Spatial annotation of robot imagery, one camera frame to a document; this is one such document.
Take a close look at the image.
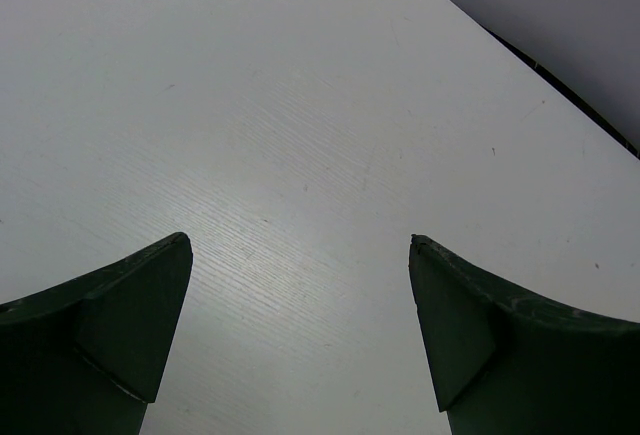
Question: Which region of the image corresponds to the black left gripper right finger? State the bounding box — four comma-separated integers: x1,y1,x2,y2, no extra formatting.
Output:
409,235,639,434

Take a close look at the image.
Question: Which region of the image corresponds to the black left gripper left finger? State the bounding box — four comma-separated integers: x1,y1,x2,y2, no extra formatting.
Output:
1,232,193,434

